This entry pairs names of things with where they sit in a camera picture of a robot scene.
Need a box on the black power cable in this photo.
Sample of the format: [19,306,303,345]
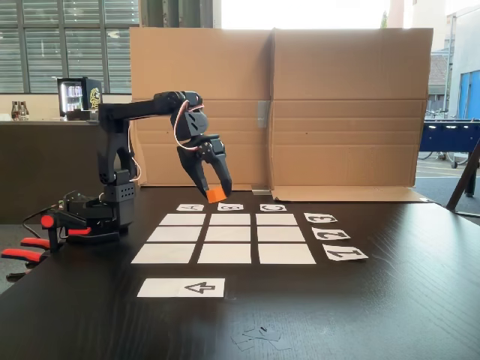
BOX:
[22,208,53,238]

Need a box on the red black bar clamp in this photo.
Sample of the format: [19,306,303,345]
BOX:
[40,209,93,255]
[1,236,52,283]

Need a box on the red white servo cable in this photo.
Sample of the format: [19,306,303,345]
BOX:
[127,119,143,185]
[172,97,206,152]

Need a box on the brown counter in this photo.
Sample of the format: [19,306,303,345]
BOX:
[0,118,134,226]

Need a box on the paper sheet number 3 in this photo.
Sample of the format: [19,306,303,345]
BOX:
[303,212,338,225]

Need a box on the blue foosball table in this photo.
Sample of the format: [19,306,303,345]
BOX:
[422,118,480,170]

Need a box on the brown cardboard box panel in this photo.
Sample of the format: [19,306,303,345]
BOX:
[129,26,277,193]
[269,26,435,204]

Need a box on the paper sheet number 1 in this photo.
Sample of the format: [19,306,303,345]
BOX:
[322,247,369,263]

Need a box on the white paper grid sheet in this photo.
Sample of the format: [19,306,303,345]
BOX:
[130,212,318,266]

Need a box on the dark wooden stand leg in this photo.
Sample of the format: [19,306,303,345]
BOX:
[445,136,480,219]

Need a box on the round orange token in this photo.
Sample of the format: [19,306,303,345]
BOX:
[206,187,228,205]

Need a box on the paper sheet number 2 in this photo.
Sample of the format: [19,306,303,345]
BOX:
[310,226,352,241]

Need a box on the black mini fridge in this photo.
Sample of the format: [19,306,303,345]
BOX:
[56,76,103,122]

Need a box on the white arrow paper sheet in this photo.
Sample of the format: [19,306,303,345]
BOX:
[136,277,226,299]

